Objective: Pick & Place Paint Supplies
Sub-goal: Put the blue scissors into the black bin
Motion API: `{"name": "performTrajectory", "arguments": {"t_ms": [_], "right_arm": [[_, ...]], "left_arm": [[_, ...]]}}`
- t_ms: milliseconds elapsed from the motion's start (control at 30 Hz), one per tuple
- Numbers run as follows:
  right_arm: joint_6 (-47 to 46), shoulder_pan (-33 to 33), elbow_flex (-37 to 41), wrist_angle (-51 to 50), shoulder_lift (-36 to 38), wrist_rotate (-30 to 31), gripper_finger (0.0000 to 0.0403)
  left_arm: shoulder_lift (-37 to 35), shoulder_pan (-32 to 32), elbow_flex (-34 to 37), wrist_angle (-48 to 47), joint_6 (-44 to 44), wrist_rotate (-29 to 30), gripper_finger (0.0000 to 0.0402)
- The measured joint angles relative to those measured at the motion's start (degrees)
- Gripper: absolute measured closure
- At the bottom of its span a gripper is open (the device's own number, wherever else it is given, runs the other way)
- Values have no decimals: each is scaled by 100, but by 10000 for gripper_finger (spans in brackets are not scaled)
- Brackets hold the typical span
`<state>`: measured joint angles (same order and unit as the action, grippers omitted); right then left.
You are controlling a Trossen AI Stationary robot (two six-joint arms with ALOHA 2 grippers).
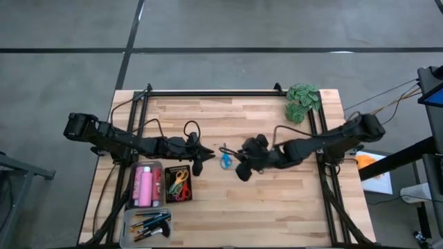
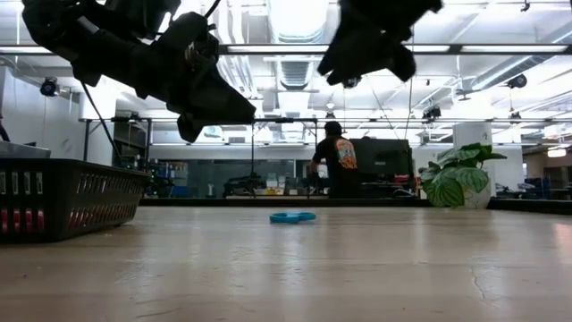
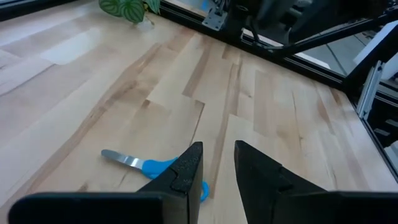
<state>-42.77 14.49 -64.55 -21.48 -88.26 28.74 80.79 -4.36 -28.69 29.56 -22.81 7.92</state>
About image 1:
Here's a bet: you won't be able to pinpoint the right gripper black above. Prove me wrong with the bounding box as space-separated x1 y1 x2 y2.
226 133 278 183

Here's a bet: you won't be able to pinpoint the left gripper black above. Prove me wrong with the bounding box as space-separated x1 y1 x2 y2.
165 131 217 177

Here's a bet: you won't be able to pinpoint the blue scissors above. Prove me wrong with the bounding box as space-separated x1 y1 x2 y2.
219 142 234 171

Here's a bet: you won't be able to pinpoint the orange scissors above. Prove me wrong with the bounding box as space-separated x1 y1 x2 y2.
174 169 190 186

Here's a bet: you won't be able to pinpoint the red scissors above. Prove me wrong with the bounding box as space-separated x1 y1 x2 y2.
174 182 192 203

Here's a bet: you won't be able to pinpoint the red paint bottle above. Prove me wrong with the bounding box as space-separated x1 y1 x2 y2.
152 168 163 205

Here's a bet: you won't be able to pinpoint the light pink paint bottle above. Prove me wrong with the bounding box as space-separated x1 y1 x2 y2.
139 166 154 208

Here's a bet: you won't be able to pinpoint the blue paintbrush yellow ends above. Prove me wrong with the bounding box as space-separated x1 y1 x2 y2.
138 214 172 225

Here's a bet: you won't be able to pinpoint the fluffy black-handled brush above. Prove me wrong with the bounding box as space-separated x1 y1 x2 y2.
134 221 172 242

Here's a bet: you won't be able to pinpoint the blue and orange paintbrush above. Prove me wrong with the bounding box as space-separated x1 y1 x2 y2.
130 216 172 232

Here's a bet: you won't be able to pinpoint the long black paintbrush silver ferrule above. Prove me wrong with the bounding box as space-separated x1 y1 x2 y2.
131 221 163 236

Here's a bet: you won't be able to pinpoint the black paintbrush yellow ferrule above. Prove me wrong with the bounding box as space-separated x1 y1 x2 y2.
133 230 157 242

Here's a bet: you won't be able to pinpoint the black mesh basket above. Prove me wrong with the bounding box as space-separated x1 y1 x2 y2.
163 165 193 205

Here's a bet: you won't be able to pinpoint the green striped potted plant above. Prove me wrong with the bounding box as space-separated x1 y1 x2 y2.
284 83 322 125

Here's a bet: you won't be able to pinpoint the orange cloth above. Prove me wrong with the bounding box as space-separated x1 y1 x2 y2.
355 154 382 179

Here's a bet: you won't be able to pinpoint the clear plastic container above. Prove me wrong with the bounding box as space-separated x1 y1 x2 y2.
118 206 174 249

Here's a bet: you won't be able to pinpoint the white sheet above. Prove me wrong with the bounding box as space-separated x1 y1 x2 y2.
354 151 394 196

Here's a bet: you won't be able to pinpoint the black diagonal beam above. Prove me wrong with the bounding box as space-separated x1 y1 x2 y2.
358 136 443 182

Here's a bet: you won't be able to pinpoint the white paper roll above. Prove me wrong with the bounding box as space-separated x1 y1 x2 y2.
400 182 433 205

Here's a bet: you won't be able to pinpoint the grey metal stand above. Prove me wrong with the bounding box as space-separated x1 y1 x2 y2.
0 151 56 249

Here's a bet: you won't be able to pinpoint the monitor with blue screen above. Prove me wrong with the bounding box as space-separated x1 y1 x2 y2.
417 64 443 109

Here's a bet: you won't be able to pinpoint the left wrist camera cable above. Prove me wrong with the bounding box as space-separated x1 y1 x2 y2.
182 119 203 148

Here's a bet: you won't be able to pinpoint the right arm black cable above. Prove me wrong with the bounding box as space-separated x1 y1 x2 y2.
271 110 363 149

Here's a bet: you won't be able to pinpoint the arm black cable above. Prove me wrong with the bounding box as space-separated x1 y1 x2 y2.
109 90 167 139
271 110 363 149

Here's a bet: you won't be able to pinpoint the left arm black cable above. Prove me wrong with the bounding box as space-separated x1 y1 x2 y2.
109 90 167 139

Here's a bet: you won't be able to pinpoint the black aluminium table frame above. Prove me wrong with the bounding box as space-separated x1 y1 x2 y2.
82 82 378 248

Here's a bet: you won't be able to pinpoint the brown cable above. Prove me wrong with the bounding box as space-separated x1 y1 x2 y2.
91 163 119 237

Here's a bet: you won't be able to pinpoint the black floor cable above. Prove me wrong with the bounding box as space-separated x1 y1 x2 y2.
342 78 420 111

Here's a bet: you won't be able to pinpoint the yellow cable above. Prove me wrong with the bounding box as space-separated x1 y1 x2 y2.
370 86 422 116

